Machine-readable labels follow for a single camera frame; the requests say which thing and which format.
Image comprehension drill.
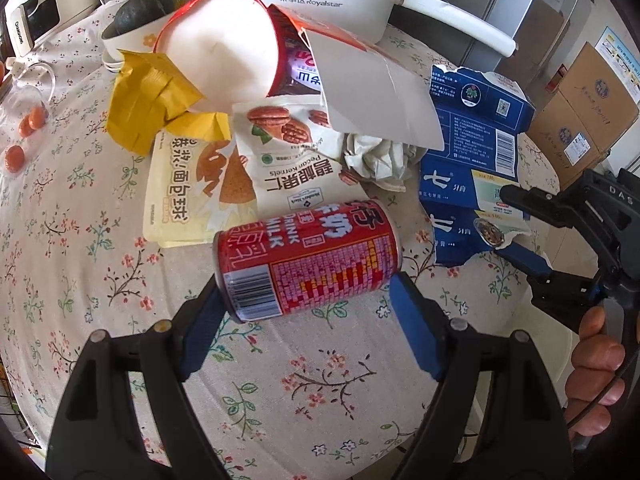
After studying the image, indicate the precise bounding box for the cream bread snack bag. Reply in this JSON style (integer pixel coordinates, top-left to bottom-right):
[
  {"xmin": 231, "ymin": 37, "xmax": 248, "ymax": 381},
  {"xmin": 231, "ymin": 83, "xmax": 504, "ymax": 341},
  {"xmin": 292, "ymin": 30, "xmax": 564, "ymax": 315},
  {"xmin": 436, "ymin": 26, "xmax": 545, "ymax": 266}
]
[{"xmin": 142, "ymin": 130, "xmax": 261, "ymax": 248}]

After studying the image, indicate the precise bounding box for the dark green squash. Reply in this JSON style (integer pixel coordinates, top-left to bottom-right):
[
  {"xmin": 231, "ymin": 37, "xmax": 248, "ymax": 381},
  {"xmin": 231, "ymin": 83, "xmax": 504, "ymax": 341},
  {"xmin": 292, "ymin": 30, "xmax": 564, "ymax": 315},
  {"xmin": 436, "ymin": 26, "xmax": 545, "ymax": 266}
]
[{"xmin": 115, "ymin": 0, "xmax": 187, "ymax": 36}]

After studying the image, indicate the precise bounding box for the brown cardboard box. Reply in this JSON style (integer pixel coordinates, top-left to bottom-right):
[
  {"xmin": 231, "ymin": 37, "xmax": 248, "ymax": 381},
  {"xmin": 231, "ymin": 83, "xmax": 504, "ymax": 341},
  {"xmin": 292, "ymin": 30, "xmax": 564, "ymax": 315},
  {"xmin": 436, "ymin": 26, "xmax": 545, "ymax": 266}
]
[{"xmin": 525, "ymin": 40, "xmax": 640, "ymax": 191}]

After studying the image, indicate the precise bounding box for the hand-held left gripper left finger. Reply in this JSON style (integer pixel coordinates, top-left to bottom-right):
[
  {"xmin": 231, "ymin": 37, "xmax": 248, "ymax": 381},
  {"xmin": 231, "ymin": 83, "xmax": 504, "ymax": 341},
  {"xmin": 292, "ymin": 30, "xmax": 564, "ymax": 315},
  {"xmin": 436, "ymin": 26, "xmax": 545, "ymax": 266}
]
[{"xmin": 45, "ymin": 272, "xmax": 236, "ymax": 480}]

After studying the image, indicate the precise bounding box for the person's right hand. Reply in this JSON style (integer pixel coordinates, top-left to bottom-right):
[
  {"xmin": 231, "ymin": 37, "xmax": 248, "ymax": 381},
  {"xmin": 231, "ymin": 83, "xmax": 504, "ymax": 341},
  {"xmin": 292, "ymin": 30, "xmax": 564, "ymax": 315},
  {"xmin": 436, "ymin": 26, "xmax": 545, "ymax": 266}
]
[{"xmin": 564, "ymin": 305, "xmax": 627, "ymax": 438}]

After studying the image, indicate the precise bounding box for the grey refrigerator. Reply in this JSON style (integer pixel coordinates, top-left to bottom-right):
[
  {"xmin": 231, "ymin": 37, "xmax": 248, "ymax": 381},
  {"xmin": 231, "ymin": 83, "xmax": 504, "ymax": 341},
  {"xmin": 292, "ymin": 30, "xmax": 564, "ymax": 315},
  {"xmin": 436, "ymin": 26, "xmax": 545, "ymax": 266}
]
[{"xmin": 390, "ymin": 0, "xmax": 596, "ymax": 81}]

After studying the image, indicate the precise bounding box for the red paper bowl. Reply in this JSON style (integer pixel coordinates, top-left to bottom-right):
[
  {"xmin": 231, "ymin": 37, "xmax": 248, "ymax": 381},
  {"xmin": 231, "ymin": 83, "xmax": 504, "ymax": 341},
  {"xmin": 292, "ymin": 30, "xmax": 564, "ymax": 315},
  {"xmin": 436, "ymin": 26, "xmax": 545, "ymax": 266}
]
[{"xmin": 152, "ymin": 0, "xmax": 326, "ymax": 113}]

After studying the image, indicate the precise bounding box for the yellow foil wrapper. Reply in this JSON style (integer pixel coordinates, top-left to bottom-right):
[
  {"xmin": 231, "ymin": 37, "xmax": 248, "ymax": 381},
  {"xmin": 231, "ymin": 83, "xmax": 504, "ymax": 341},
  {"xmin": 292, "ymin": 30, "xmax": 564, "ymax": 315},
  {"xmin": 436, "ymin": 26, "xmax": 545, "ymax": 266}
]
[{"xmin": 107, "ymin": 50, "xmax": 233, "ymax": 156}]

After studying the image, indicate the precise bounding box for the white flower print bowl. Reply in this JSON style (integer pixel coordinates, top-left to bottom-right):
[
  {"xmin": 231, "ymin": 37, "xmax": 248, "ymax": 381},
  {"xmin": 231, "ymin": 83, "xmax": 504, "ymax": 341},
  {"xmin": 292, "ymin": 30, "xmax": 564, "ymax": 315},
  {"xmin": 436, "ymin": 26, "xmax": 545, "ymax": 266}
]
[{"xmin": 100, "ymin": 12, "xmax": 171, "ymax": 72}]

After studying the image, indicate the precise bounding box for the torn blue cardboard box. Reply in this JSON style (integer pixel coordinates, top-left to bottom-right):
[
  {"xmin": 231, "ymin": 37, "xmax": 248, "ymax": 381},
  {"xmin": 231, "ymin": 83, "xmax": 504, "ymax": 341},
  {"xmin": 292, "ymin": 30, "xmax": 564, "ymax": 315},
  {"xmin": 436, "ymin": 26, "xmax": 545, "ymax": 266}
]
[{"xmin": 419, "ymin": 64, "xmax": 537, "ymax": 268}]

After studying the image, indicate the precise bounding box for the wall poster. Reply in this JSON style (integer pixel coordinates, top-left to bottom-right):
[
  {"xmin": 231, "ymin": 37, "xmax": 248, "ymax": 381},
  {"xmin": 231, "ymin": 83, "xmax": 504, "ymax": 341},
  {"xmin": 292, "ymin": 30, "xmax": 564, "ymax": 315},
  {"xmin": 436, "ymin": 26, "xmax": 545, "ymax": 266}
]
[{"xmin": 595, "ymin": 25, "xmax": 640, "ymax": 106}]

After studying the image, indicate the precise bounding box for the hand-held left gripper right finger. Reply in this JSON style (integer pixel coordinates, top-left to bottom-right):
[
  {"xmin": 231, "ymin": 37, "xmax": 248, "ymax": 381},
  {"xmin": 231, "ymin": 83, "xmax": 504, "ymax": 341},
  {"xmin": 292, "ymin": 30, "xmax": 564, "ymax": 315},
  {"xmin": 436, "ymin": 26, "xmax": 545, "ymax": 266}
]
[{"xmin": 389, "ymin": 272, "xmax": 588, "ymax": 480}]

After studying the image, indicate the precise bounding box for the floral tablecloth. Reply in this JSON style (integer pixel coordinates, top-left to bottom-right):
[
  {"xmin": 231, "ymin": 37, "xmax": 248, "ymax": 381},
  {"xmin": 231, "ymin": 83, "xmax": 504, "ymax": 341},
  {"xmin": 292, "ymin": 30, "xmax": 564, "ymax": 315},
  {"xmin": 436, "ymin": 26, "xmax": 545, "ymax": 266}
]
[{"xmin": 0, "ymin": 7, "xmax": 561, "ymax": 480}]

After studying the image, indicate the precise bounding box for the white tissue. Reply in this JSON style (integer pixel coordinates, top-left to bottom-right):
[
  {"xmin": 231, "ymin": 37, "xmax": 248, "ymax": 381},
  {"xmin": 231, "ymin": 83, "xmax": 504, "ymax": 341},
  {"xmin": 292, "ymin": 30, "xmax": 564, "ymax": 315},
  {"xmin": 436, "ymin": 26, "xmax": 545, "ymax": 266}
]
[{"xmin": 341, "ymin": 131, "xmax": 428, "ymax": 193}]

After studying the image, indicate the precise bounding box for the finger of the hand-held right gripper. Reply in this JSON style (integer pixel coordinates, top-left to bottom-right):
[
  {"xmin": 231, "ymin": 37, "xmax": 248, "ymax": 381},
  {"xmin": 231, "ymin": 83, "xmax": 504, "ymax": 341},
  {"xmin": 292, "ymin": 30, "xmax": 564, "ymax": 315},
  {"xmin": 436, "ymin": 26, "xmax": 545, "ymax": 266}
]
[
  {"xmin": 500, "ymin": 184, "xmax": 601, "ymax": 233},
  {"xmin": 492, "ymin": 240, "xmax": 607, "ymax": 318}
]

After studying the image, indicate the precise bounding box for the red milk drink can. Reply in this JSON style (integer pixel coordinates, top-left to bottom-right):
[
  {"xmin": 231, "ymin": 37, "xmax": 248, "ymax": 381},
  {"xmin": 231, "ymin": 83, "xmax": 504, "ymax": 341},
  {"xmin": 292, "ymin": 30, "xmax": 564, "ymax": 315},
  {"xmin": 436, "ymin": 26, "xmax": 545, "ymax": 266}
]
[{"xmin": 212, "ymin": 200, "xmax": 403, "ymax": 324}]

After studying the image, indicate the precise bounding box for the torn white cardboard box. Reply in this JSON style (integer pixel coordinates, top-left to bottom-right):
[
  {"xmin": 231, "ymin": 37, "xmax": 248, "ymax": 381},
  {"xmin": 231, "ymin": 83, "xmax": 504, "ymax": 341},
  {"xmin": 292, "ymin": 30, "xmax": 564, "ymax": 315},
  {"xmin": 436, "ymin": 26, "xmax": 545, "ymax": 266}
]
[{"xmin": 267, "ymin": 4, "xmax": 446, "ymax": 152}]

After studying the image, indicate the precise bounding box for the white pecan snack bag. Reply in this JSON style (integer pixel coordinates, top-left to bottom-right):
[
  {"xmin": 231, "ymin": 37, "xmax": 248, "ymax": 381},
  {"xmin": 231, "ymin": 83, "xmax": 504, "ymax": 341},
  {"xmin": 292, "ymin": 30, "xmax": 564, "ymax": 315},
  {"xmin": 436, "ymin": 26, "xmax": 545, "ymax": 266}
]
[{"xmin": 232, "ymin": 102, "xmax": 363, "ymax": 221}]

